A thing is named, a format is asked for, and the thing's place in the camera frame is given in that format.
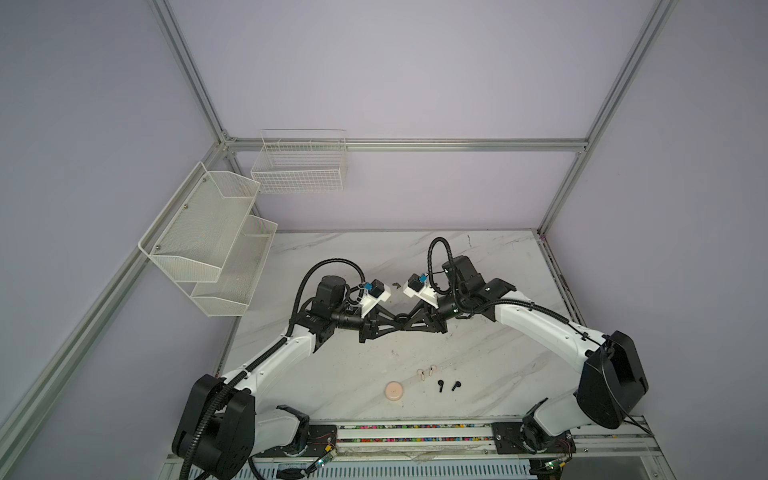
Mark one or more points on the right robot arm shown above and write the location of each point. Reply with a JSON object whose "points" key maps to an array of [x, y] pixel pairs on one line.
{"points": [[612, 380]]}

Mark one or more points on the white mesh shelf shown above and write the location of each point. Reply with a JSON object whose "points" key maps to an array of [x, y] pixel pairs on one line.
{"points": [[232, 294], [192, 238]]}

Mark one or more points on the lower white mesh shelf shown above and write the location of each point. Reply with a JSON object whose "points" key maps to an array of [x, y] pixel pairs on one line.
{"points": [[232, 294]]}

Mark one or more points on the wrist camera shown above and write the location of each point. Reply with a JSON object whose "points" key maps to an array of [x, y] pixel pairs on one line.
{"points": [[418, 285], [375, 292]]}

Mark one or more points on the aluminium frame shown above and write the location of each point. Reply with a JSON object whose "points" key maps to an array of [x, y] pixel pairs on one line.
{"points": [[33, 410]]}

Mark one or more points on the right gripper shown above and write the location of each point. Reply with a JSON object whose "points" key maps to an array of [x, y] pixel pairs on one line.
{"points": [[431, 323]]}

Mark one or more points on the white wire basket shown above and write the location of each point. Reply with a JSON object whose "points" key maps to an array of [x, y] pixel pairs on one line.
{"points": [[301, 161]]}

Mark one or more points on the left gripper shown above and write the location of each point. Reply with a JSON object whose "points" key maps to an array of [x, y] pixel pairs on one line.
{"points": [[371, 329]]}

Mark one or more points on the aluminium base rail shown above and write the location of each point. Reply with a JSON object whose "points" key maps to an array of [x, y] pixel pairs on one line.
{"points": [[463, 449]]}

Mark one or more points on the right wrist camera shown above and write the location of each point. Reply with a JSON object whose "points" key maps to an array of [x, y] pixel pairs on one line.
{"points": [[418, 285]]}

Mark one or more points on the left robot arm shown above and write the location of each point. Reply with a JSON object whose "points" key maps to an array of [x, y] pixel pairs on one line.
{"points": [[220, 429]]}

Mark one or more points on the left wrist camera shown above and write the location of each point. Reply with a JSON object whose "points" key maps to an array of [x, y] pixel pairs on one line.
{"points": [[375, 292]]}

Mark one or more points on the upper white mesh shelf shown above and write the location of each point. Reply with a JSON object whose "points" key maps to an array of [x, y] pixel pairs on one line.
{"points": [[192, 238]]}

